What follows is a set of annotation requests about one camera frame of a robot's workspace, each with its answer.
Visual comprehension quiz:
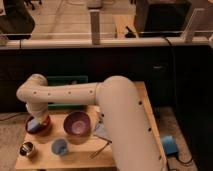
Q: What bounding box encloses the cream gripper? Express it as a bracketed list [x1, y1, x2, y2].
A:
[31, 108, 48, 123]

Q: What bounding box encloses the blue sponge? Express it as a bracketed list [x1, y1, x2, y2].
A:
[27, 119, 41, 132]

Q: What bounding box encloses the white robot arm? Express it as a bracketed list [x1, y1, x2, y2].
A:
[16, 74, 166, 171]

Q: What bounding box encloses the red bowl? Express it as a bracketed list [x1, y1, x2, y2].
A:
[25, 116, 51, 136]

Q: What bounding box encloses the purple bowl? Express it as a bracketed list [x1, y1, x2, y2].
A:
[63, 111, 91, 137]

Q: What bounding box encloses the green plastic tray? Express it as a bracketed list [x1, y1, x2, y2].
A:
[47, 75, 88, 110]

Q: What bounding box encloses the small metal tin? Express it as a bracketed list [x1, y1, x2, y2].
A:
[19, 142, 36, 158]

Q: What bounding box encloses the blue cup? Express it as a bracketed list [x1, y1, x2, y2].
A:
[51, 139, 68, 156]

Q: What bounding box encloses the grey blue cloth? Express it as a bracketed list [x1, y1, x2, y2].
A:
[93, 122, 110, 141]

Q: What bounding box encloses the black office chair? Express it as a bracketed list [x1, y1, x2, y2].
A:
[0, 0, 35, 40]

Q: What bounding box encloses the black cabinet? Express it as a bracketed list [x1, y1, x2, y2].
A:
[134, 0, 191, 32]

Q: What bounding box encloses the grey metal post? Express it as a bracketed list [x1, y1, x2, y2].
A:
[90, 10, 100, 45]

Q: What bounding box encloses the grey slanted post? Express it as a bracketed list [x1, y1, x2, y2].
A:
[181, 8, 205, 43]

